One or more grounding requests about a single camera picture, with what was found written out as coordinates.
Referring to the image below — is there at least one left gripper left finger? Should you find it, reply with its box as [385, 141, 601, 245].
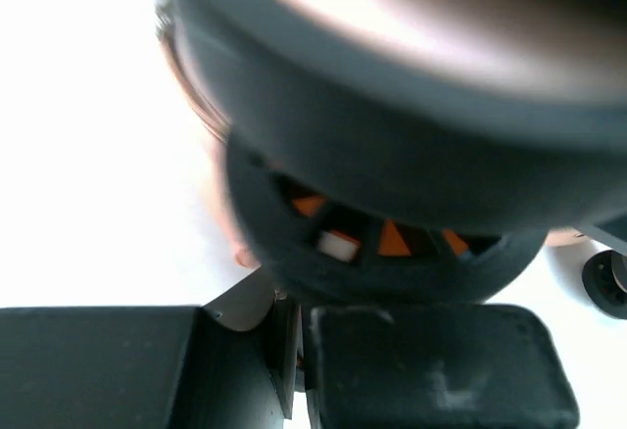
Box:
[1, 272, 300, 428]

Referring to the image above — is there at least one pink suitcase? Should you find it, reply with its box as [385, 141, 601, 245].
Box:
[156, 0, 626, 305]

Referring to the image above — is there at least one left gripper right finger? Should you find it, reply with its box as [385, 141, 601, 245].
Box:
[311, 305, 580, 428]

